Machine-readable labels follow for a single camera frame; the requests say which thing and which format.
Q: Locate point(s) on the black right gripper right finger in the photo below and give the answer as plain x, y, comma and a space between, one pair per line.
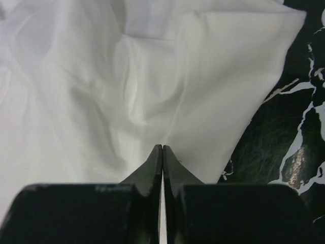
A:
230, 213

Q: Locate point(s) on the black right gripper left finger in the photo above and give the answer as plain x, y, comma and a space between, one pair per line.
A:
127, 212

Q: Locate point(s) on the white daisy print t-shirt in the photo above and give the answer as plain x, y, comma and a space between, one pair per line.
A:
89, 87

